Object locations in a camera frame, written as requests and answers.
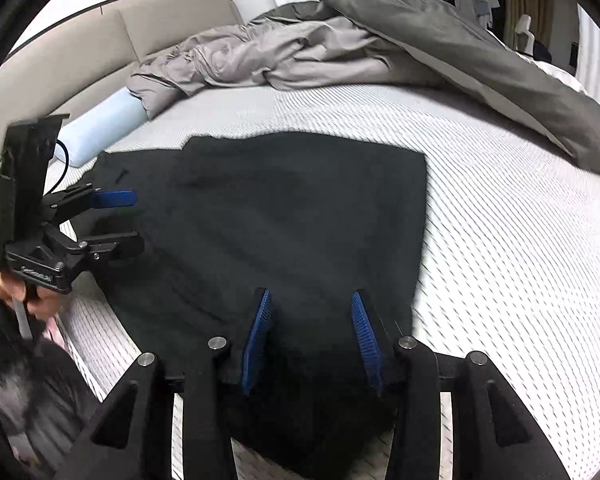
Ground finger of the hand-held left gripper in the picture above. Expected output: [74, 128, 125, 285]
[42, 184, 139, 224]
[55, 231, 146, 264]

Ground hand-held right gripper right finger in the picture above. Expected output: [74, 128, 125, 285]
[350, 288, 572, 480]

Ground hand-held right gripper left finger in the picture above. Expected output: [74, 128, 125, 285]
[55, 288, 274, 480]

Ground black pants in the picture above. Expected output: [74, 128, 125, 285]
[82, 131, 429, 480]

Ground person's left forearm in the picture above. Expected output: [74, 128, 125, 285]
[0, 280, 99, 467]

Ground person's left hand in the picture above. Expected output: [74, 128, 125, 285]
[0, 272, 62, 322]

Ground light blue bolster pillow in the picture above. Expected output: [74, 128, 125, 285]
[54, 87, 149, 169]

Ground beige upholstered headboard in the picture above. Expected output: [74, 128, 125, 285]
[0, 0, 247, 192]

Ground white patterned bed mattress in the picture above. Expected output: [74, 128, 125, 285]
[44, 82, 600, 480]

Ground light grey crumpled sheet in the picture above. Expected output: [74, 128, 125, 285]
[127, 15, 442, 122]

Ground dark grey duvet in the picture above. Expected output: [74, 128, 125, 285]
[250, 0, 600, 177]

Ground white grey patterned cloth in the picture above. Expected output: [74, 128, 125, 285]
[485, 27, 589, 95]

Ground white chair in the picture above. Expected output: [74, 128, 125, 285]
[514, 14, 537, 54]

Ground hanging grey clothes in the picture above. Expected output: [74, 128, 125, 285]
[446, 0, 499, 29]

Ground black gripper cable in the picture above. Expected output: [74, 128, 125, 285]
[44, 139, 72, 195]

